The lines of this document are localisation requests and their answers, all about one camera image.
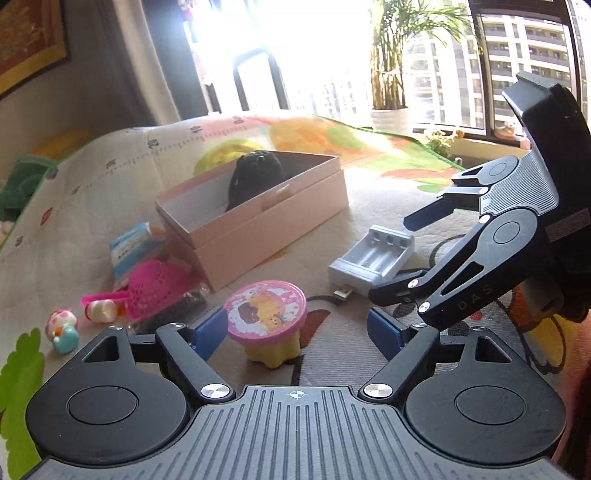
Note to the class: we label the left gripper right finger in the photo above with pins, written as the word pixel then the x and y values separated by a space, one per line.
pixel 408 351

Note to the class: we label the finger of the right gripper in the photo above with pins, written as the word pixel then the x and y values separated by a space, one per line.
pixel 414 286
pixel 450 199

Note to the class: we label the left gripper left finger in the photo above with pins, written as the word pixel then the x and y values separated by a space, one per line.
pixel 185 350

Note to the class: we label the pink plastic basket scoop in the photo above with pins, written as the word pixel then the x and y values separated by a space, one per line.
pixel 151 287

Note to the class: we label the pink lid toy cup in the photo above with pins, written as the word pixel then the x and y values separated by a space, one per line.
pixel 266 319

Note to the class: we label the blue tissue pack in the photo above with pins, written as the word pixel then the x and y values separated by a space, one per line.
pixel 139 244

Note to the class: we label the black plush toy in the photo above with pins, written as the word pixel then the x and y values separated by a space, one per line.
pixel 255 172

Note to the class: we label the grey battery charger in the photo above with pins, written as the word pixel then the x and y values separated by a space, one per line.
pixel 376 258

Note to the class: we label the white toy bottle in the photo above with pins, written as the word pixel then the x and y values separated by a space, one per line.
pixel 101 311

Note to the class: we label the pink cardboard box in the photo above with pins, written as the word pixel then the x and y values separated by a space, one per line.
pixel 222 245

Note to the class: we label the pink blue mushroom toy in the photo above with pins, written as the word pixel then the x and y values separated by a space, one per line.
pixel 61 331

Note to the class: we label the colourful play mat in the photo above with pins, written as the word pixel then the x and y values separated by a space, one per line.
pixel 108 412

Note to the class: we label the potted palm plant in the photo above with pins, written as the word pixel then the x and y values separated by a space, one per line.
pixel 423 66

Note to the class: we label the green towel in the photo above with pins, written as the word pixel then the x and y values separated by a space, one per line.
pixel 22 183

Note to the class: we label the framed picture on wall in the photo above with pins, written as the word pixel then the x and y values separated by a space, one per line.
pixel 33 41

